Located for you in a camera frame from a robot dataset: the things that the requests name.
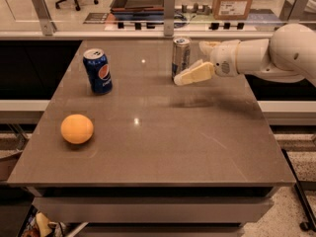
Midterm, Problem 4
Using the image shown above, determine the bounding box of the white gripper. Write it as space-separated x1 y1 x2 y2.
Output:
174 40 240 86

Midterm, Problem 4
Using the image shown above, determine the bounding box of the silver redbull can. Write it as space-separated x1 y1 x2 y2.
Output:
172 37 191 78

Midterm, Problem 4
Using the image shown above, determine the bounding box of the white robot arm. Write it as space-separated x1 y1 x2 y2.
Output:
174 24 316 87

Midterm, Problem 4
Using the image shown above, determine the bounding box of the blue pepsi can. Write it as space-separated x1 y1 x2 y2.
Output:
83 48 113 94

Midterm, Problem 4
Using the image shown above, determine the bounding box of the cardboard box with label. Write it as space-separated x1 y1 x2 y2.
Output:
212 0 253 20

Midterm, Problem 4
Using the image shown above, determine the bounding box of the orange fruit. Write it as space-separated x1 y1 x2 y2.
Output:
60 115 94 144

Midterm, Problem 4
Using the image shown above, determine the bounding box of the middle metal glass post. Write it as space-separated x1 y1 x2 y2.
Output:
164 0 175 37

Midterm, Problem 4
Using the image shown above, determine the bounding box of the metal glass post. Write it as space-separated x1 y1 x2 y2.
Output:
32 0 56 36
279 0 313 29
164 0 175 37

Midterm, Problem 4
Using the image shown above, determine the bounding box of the right metal glass post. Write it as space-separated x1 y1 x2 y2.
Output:
279 0 313 29

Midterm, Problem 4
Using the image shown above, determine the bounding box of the left metal glass post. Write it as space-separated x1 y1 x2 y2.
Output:
32 0 56 36

